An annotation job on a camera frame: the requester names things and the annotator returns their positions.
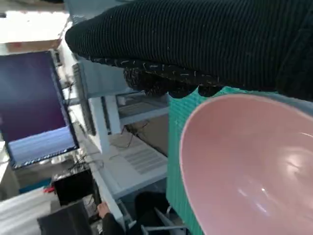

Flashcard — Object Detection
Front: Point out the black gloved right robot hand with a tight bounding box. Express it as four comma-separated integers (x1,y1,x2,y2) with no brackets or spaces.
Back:
65,0,313,102

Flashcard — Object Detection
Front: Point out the pink bowl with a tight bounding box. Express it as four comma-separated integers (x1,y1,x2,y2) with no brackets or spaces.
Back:
179,94,313,235

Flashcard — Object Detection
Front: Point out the green cutting mat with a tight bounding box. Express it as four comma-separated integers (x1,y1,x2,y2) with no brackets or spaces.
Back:
165,85,278,235

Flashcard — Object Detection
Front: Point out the white desk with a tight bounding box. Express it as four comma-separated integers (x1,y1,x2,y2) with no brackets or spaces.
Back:
66,12,172,226

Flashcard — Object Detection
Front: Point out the white perforated cabinet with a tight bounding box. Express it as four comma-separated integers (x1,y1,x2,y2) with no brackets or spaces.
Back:
107,133,170,196

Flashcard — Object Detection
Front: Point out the computer monitor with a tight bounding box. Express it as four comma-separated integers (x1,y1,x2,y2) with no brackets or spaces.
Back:
0,50,80,169

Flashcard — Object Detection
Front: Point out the black box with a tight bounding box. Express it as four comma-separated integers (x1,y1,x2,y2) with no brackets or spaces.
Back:
52,168,101,206

